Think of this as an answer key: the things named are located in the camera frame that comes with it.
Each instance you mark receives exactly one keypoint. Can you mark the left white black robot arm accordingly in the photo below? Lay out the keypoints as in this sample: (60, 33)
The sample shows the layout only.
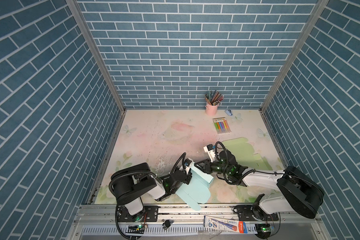
(128, 185)

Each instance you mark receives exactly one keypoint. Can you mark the white red blue package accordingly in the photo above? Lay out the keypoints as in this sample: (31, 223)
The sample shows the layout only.
(220, 224)

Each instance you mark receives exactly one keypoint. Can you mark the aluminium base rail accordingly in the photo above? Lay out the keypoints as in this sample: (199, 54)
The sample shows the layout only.
(180, 220)

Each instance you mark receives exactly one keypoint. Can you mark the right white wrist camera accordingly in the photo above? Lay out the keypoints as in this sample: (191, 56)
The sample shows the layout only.
(211, 151)

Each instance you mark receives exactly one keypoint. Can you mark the left green circuit board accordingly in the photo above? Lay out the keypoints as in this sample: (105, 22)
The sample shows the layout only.
(135, 230)

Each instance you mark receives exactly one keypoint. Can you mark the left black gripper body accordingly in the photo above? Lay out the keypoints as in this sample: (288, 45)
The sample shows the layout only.
(172, 192)

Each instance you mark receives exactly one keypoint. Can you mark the pink pencil cup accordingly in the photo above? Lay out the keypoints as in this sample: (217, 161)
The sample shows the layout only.
(211, 110)

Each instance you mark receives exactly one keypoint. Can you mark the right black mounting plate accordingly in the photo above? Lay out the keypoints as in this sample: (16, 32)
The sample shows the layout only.
(253, 213)

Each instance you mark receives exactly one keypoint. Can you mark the right green lit device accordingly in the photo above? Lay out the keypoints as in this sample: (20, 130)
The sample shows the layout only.
(264, 231)

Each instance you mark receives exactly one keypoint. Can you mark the small black knob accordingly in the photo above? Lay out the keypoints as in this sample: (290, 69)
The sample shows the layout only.
(166, 224)

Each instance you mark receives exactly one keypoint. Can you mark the light blue paper box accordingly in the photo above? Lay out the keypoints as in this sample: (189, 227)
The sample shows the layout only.
(197, 191)

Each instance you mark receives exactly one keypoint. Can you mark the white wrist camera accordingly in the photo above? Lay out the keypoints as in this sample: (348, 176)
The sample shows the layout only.
(211, 151)
(187, 165)

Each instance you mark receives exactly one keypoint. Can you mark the black mounting plate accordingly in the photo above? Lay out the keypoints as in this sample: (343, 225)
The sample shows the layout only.
(253, 213)
(148, 214)

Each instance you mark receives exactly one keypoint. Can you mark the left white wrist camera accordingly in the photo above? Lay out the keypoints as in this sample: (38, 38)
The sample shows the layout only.
(187, 165)

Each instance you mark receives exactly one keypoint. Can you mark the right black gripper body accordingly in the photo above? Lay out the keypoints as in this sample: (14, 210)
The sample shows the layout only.
(217, 167)

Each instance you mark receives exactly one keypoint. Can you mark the coloured pencils bundle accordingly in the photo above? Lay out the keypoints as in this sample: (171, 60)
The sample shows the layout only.
(213, 98)

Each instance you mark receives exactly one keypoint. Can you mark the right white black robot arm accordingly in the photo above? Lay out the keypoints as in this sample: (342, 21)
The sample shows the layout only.
(299, 193)

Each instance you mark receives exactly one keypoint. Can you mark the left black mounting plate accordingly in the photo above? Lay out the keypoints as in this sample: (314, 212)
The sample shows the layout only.
(148, 214)

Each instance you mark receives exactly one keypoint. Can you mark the light green flat paper box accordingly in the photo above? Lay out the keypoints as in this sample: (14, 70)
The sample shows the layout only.
(246, 155)

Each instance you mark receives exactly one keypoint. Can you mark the pack of coloured markers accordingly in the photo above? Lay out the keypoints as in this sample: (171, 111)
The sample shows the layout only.
(221, 125)

